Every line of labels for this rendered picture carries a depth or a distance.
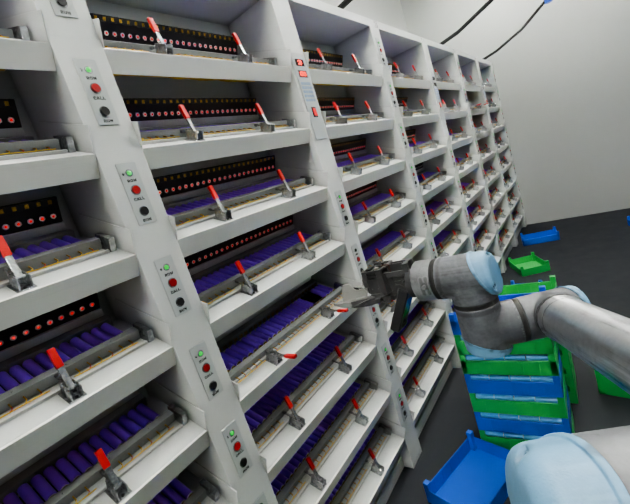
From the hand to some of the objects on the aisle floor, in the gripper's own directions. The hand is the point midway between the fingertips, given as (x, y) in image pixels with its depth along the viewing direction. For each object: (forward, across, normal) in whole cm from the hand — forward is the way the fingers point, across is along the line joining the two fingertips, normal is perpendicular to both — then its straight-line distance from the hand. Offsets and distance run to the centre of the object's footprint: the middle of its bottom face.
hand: (347, 298), depth 98 cm
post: (+29, +35, +83) cm, 95 cm away
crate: (-5, -30, +84) cm, 89 cm away
